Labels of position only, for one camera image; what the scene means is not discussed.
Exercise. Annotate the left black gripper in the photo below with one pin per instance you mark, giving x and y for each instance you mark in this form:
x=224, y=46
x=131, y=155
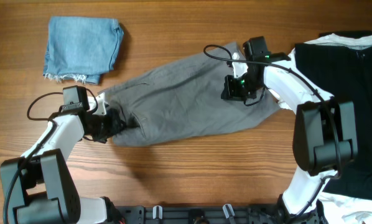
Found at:
x=117, y=124

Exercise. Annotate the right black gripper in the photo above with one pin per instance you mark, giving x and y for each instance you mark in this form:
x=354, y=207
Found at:
x=231, y=92

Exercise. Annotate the grey shorts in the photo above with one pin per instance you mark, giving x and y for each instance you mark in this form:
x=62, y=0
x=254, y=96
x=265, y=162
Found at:
x=181, y=100

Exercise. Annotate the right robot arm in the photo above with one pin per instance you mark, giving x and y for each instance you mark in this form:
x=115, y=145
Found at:
x=324, y=131

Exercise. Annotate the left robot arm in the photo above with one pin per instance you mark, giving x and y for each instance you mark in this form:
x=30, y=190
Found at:
x=38, y=187

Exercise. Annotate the folded blue denim shorts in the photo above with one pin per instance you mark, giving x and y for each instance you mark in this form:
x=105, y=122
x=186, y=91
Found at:
x=81, y=48

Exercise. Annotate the black garment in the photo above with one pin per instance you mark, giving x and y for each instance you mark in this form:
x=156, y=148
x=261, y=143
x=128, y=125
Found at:
x=347, y=74

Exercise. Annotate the white shirt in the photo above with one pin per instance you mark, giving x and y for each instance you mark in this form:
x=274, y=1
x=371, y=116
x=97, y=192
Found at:
x=338, y=40

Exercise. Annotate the black mounting rail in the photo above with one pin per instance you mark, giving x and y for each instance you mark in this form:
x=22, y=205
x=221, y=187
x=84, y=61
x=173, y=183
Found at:
x=190, y=215

